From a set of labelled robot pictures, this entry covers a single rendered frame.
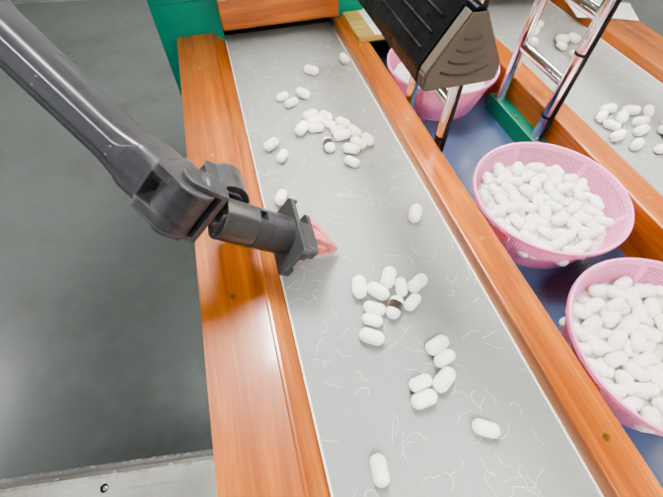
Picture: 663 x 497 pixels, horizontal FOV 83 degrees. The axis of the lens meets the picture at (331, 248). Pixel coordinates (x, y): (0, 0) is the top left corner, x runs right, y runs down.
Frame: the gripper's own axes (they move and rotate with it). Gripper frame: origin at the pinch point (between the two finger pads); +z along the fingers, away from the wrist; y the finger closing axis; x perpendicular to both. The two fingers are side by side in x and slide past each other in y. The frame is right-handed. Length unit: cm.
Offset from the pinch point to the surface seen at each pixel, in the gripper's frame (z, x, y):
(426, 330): 8.8, -4.9, -16.3
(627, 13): 76, -64, 55
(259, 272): -9.6, 6.9, -2.1
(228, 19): -10, 0, 68
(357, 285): 1.3, -1.6, -7.8
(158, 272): 6, 93, 57
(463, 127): 37, -20, 32
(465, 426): 8.7, -4.7, -29.3
